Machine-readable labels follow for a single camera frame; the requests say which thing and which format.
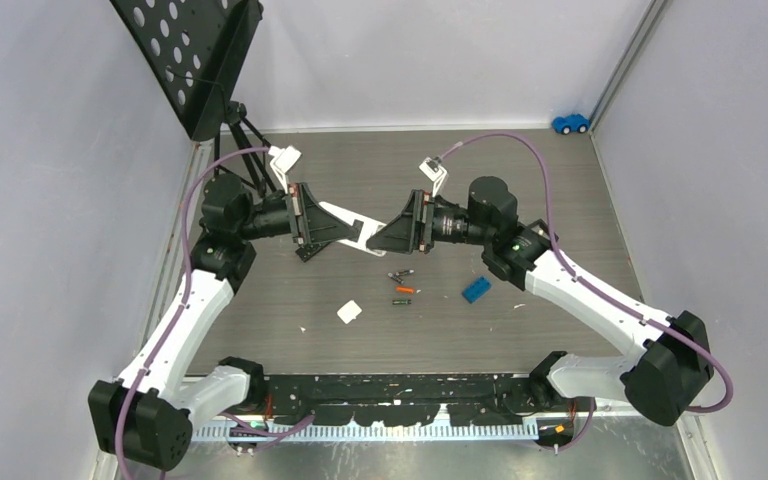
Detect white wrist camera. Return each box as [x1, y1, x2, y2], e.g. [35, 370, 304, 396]
[419, 157, 449, 197]
[268, 145, 302, 193]

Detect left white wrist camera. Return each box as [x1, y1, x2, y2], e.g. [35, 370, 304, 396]
[268, 145, 302, 193]

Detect white red remote control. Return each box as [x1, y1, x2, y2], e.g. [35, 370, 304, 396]
[319, 202, 386, 257]

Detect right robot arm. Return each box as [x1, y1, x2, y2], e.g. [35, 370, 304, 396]
[366, 176, 715, 426]

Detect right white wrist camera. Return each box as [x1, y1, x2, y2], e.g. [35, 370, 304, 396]
[419, 157, 449, 197]

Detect blue toy car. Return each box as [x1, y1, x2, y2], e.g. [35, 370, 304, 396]
[551, 113, 591, 135]

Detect black remote control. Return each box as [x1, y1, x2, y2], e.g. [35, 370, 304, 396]
[295, 242, 331, 263]

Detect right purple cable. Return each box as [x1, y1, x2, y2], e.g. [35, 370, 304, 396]
[438, 131, 735, 415]

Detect blue toy brick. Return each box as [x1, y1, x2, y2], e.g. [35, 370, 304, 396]
[461, 276, 492, 304]

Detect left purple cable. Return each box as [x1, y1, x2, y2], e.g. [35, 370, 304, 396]
[113, 146, 273, 480]

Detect black perforated music stand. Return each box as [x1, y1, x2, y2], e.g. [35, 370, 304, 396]
[110, 0, 269, 155]

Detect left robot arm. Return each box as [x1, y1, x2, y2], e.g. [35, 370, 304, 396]
[88, 173, 363, 471]

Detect purple cable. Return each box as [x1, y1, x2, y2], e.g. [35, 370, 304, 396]
[438, 131, 735, 415]
[113, 146, 273, 480]

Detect white battery cover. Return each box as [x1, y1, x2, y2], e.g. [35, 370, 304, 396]
[337, 300, 363, 325]

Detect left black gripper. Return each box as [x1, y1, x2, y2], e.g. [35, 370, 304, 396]
[237, 182, 357, 246]

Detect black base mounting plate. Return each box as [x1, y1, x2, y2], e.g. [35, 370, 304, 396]
[228, 372, 597, 429]

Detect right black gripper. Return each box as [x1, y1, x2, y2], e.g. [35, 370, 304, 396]
[368, 188, 494, 253]

